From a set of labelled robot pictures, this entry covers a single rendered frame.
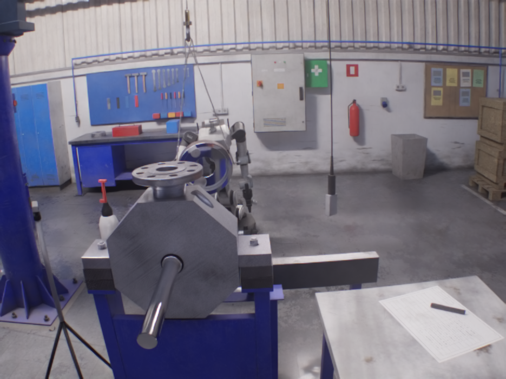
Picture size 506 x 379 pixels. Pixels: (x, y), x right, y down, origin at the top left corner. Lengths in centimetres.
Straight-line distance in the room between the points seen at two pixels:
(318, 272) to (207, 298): 63
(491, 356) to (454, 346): 13
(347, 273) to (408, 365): 79
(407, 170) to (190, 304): 542
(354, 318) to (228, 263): 51
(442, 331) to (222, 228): 87
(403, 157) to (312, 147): 148
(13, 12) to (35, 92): 393
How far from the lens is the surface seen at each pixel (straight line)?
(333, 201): 244
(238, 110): 665
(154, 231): 150
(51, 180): 715
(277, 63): 630
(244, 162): 366
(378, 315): 162
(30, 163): 727
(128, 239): 154
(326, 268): 201
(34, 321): 344
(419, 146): 666
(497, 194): 608
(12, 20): 320
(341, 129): 683
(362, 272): 207
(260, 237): 166
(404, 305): 169
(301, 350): 282
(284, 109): 634
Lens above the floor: 177
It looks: 16 degrees down
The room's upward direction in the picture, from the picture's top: 3 degrees counter-clockwise
